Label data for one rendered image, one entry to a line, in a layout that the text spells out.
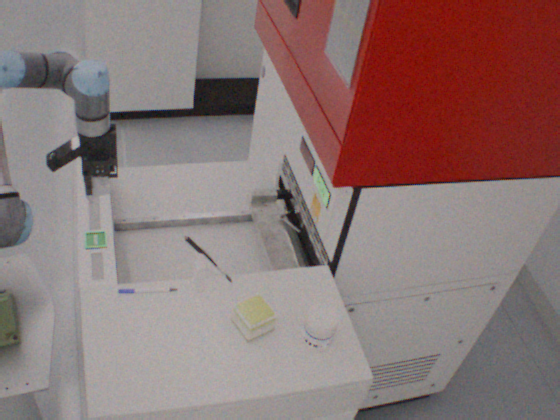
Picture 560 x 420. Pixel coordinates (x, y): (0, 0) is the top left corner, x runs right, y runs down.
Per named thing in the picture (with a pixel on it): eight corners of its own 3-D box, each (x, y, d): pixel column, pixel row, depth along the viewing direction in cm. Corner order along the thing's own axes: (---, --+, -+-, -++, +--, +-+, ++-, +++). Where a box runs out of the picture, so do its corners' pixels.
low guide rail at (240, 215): (277, 214, 185) (279, 207, 183) (279, 219, 184) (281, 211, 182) (114, 226, 171) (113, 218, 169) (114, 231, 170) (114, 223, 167)
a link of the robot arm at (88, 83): (93, 52, 118) (117, 67, 115) (94, 96, 126) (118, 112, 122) (62, 64, 114) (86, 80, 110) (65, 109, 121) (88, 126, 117)
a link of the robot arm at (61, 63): (29, 44, 116) (57, 62, 112) (70, 47, 126) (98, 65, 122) (20, 78, 119) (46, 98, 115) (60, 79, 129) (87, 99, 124)
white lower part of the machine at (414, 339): (371, 259, 293) (419, 123, 239) (437, 401, 237) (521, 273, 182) (230, 274, 273) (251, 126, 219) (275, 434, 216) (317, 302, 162)
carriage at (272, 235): (271, 199, 185) (273, 192, 183) (304, 291, 160) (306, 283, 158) (246, 201, 183) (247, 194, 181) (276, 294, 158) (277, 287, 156)
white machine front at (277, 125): (259, 125, 219) (274, 28, 192) (327, 299, 163) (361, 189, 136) (250, 126, 218) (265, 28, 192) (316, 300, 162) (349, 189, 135)
